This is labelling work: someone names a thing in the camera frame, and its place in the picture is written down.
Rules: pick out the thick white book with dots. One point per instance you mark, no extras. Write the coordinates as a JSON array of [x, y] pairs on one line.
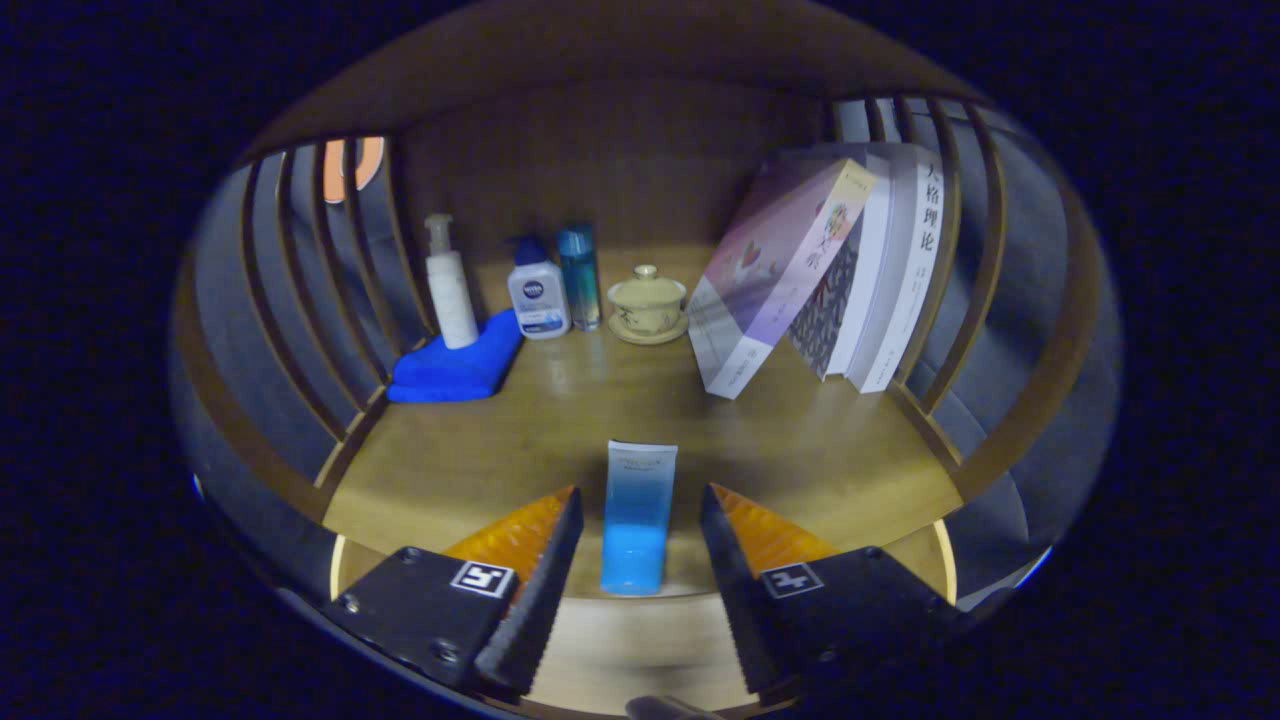
[[910, 270]]

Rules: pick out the white pump bottle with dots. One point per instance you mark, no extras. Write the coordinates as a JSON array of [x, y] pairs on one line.
[[450, 290]]

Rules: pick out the wooden cabinet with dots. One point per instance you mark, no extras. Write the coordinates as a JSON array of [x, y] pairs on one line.
[[620, 150]]

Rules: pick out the purple cover book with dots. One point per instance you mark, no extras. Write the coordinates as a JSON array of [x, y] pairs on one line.
[[775, 270]]

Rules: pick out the blue cosmetic tube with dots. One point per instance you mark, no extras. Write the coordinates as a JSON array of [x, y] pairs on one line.
[[638, 520]]

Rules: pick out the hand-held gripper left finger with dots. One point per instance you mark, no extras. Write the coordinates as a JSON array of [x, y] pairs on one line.
[[545, 600]]

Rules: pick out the white blue-capped lotion bottle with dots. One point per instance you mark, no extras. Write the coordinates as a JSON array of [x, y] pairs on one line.
[[538, 300]]

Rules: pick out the beige lidded tea cup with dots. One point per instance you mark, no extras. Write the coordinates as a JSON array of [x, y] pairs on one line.
[[648, 305]]

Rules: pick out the slim teal bottle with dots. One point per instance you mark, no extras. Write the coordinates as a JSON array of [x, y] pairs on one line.
[[580, 275]]

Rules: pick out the wooden countertop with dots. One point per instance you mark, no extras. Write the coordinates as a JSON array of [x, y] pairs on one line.
[[560, 420]]

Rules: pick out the blue folded cloth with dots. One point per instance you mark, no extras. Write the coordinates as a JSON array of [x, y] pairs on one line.
[[455, 365]]

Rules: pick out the patterned cover book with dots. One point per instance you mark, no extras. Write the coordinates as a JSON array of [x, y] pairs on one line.
[[825, 320]]

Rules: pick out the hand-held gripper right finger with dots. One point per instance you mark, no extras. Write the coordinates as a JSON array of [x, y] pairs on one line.
[[740, 600]]

